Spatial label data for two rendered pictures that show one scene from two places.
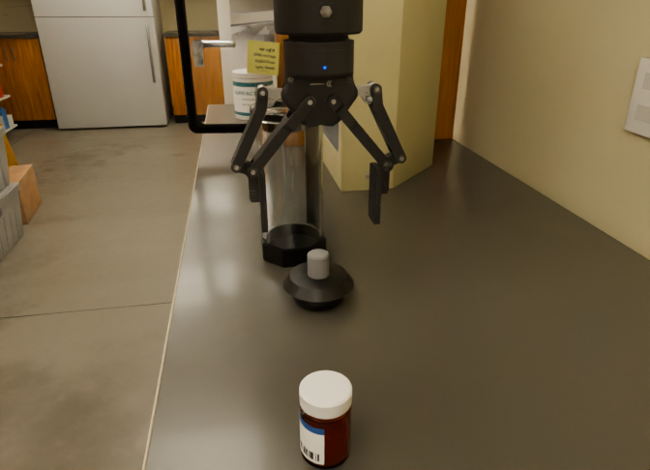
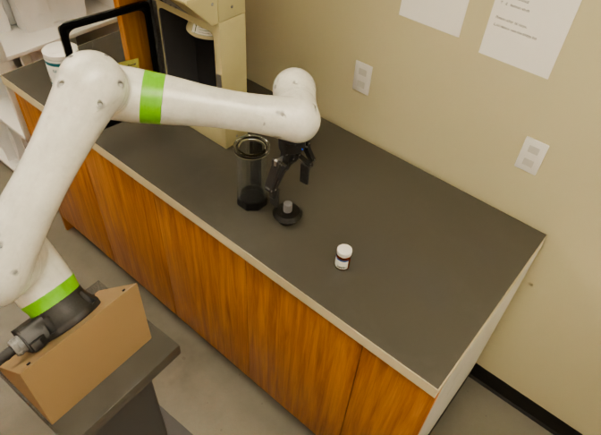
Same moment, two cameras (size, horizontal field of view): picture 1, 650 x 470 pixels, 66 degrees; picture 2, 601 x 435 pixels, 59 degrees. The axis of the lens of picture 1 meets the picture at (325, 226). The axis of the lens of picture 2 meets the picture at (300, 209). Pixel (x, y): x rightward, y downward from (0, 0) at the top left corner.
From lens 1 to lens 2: 1.18 m
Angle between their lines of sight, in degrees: 40
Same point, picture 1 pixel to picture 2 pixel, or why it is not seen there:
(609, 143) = (345, 91)
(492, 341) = (353, 208)
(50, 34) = not seen: outside the picture
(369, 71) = (234, 86)
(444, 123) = not seen: hidden behind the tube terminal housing
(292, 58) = (290, 149)
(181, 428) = (302, 282)
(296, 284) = (285, 218)
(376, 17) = (235, 60)
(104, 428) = not seen: hidden behind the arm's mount
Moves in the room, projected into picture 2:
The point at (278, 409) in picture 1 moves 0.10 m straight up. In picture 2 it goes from (319, 262) to (322, 239)
